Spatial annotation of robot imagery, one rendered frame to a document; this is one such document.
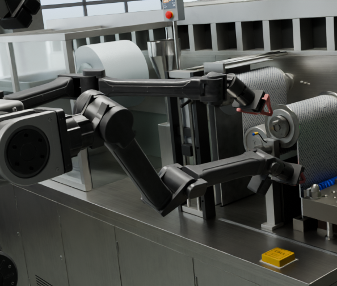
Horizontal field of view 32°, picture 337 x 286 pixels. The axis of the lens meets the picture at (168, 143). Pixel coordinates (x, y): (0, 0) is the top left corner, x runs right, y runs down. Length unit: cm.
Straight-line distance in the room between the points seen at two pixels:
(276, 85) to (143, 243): 78
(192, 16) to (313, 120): 94
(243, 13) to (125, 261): 112
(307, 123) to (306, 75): 37
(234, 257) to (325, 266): 28
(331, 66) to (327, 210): 58
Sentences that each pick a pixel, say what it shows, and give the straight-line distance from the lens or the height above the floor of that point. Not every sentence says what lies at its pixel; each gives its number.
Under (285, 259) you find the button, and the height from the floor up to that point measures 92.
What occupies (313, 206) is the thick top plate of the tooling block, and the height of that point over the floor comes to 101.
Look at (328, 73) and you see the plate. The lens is 225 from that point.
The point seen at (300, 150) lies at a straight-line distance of 197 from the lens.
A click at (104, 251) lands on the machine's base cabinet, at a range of 259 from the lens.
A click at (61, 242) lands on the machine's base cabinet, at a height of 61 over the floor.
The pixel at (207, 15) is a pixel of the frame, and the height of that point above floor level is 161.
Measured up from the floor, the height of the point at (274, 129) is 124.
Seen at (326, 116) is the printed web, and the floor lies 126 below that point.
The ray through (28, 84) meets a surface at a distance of 297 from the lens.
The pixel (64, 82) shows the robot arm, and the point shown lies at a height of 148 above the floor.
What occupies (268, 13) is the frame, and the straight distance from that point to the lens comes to 240.
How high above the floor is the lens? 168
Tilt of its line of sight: 13 degrees down
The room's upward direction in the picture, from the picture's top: 6 degrees counter-clockwise
